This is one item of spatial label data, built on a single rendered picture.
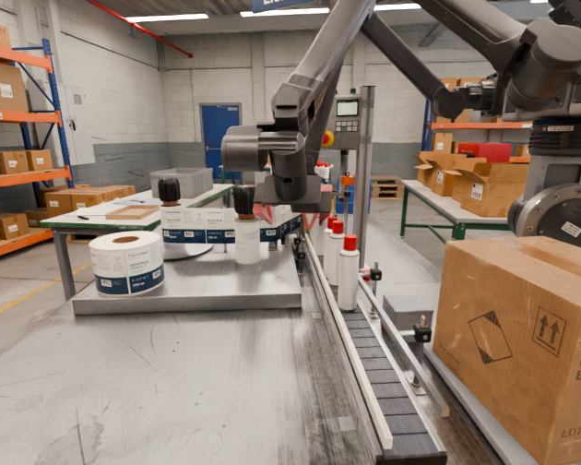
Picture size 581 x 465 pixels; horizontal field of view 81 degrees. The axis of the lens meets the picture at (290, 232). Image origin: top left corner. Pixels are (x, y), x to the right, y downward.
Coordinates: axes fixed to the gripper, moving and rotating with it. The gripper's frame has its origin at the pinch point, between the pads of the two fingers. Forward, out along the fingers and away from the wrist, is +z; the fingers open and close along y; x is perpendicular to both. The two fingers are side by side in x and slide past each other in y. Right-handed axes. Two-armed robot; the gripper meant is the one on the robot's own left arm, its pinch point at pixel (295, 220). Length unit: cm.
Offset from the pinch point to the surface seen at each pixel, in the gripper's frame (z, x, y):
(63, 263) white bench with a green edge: 134, -62, 174
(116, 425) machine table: 14.0, 36.4, 30.9
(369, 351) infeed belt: 23.6, 18.0, -15.8
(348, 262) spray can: 23.5, -4.3, -11.5
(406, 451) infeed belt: 8.3, 36.8, -18.7
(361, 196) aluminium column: 45, -45, -18
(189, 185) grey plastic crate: 158, -156, 117
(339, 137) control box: 29, -60, -10
